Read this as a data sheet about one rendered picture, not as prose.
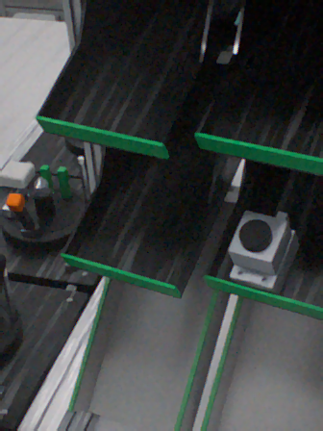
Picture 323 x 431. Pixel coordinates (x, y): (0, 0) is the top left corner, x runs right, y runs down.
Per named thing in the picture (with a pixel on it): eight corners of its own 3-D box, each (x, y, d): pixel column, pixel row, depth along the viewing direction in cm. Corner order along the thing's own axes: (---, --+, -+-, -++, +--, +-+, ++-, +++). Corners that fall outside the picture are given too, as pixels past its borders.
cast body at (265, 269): (277, 302, 85) (264, 269, 79) (235, 290, 87) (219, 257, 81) (307, 227, 88) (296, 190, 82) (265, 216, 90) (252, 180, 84)
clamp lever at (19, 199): (35, 234, 129) (17, 206, 123) (22, 232, 129) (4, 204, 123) (42, 213, 131) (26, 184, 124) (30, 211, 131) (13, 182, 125)
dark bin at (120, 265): (181, 299, 87) (161, 266, 81) (68, 266, 92) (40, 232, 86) (281, 73, 97) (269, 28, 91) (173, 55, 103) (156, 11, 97)
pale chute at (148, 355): (187, 448, 98) (172, 451, 93) (86, 410, 103) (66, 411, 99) (258, 200, 99) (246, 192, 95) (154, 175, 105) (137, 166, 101)
